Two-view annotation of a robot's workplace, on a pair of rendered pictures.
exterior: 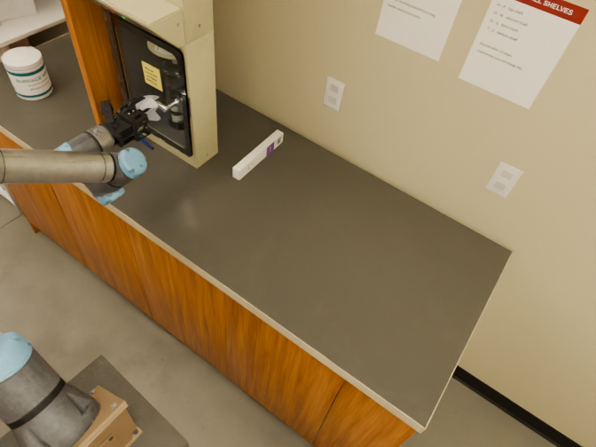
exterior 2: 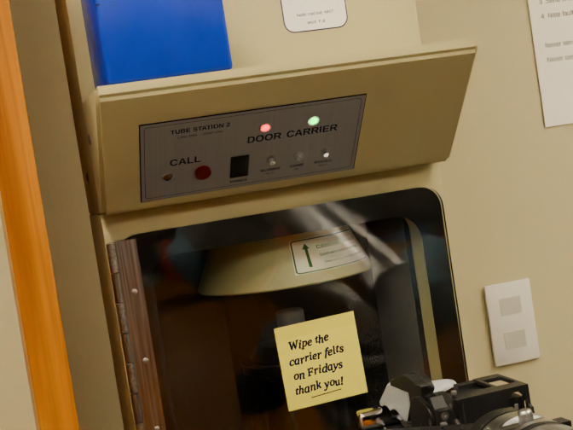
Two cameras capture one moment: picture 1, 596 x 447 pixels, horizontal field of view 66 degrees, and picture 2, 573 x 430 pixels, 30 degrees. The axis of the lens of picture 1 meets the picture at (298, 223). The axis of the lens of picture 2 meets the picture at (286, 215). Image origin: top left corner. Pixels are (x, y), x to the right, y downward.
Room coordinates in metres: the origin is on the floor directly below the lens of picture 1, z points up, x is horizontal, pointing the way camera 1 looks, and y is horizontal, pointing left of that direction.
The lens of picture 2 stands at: (0.48, 1.18, 1.43)
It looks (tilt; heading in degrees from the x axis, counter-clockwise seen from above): 3 degrees down; 317
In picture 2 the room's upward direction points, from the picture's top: 9 degrees counter-clockwise
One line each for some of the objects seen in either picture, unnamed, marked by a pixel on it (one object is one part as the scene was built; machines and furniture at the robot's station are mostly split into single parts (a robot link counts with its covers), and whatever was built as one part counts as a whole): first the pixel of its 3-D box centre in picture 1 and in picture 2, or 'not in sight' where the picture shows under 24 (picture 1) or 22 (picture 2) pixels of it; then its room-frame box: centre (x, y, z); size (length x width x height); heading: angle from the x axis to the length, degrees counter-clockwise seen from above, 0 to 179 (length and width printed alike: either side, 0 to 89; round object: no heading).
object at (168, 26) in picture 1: (124, 12); (285, 128); (1.14, 0.55, 1.46); 0.32 x 0.12 x 0.10; 62
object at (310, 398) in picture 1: (216, 242); not in sight; (1.17, 0.34, 0.45); 2.05 x 0.67 x 0.90; 62
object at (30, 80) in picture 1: (27, 74); not in sight; (1.38, 1.09, 1.02); 0.13 x 0.13 x 0.15
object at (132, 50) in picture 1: (152, 90); (315, 427); (1.19, 0.53, 1.19); 0.30 x 0.01 x 0.40; 62
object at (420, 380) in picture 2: (133, 106); (419, 402); (1.05, 0.54, 1.22); 0.09 x 0.02 x 0.05; 152
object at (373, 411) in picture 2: (161, 101); (401, 406); (1.13, 0.48, 1.20); 0.10 x 0.05 x 0.03; 62
